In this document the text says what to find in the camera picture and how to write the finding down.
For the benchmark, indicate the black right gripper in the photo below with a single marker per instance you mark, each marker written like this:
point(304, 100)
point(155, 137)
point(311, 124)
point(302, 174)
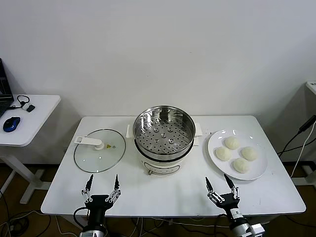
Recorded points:
point(230, 201)

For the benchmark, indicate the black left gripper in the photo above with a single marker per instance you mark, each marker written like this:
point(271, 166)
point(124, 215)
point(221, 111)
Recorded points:
point(97, 201)

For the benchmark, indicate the white steamed baozi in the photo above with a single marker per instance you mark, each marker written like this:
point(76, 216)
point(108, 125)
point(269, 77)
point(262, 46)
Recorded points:
point(223, 153)
point(249, 153)
point(231, 142)
point(241, 165)

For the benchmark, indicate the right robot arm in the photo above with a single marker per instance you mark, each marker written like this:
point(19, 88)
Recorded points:
point(238, 221)

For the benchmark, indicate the stainless steel steamer basket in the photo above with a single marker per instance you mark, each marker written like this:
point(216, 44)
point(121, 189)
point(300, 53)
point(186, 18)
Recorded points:
point(163, 140)

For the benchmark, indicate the white round plate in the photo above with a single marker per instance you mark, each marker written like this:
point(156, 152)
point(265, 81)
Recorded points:
point(222, 170)

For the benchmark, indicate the white work table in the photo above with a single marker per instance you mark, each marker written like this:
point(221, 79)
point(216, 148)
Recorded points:
point(172, 195)

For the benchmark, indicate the white electric cooker base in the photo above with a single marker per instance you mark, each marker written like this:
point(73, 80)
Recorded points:
point(160, 168)

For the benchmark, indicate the white side table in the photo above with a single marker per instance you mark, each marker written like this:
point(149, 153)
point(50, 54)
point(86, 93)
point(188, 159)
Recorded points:
point(37, 118)

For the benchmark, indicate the small black device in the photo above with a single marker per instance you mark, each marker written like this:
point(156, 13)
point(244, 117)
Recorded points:
point(30, 108)

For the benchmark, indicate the blue and black mouse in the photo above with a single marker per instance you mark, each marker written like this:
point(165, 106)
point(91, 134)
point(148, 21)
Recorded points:
point(11, 123)

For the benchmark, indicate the small white device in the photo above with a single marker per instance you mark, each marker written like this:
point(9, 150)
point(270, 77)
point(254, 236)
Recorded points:
point(24, 106)

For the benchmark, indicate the black laptop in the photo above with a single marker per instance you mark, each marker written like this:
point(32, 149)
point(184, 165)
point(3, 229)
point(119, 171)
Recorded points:
point(5, 98)

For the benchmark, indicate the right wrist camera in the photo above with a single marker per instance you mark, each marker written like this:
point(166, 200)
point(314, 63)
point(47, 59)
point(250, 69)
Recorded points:
point(258, 230)

